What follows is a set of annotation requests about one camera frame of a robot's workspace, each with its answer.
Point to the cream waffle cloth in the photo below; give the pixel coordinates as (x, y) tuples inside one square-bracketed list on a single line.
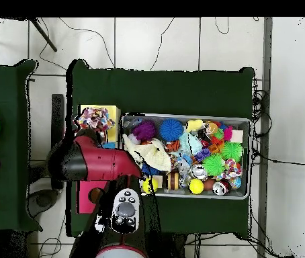
[(155, 157)]

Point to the dark green side-table cloth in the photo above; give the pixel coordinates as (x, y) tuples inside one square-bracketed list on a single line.
[(7, 88)]

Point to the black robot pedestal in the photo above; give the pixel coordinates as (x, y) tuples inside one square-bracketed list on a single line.
[(168, 247)]

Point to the silver drink can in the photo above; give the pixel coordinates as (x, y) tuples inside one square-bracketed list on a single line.
[(198, 171)]

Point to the brown striped wooden burger toy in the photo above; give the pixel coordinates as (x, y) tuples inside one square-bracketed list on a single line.
[(173, 180)]

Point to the yellow tennis-seam ball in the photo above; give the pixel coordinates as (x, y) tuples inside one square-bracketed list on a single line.
[(196, 186)]

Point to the clear mesh bin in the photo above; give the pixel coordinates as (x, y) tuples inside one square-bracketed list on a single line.
[(182, 195)]

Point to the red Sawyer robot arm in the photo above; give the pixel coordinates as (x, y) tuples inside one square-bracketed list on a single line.
[(101, 164)]

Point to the long black tripod leg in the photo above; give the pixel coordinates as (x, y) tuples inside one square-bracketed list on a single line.
[(43, 35)]

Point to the multicoloured patterned cloth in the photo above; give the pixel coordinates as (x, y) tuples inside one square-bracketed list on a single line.
[(94, 118)]

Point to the dark grey rounded floor object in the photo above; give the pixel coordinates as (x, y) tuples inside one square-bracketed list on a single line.
[(43, 200)]

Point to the blue spiky ball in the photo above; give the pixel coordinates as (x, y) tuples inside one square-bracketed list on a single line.
[(171, 130)]

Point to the green spiky ball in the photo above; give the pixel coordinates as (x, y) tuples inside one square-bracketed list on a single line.
[(213, 164), (232, 151)]

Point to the smooth yellow ball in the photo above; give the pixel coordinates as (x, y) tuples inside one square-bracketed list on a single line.
[(152, 185)]

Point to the dark green tablecloth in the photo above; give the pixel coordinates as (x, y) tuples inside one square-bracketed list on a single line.
[(168, 91)]

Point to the wooden box with three holes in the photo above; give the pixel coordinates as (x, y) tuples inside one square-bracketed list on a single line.
[(115, 134)]

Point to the purple spiky toy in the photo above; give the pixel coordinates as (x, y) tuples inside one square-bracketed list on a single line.
[(144, 131)]

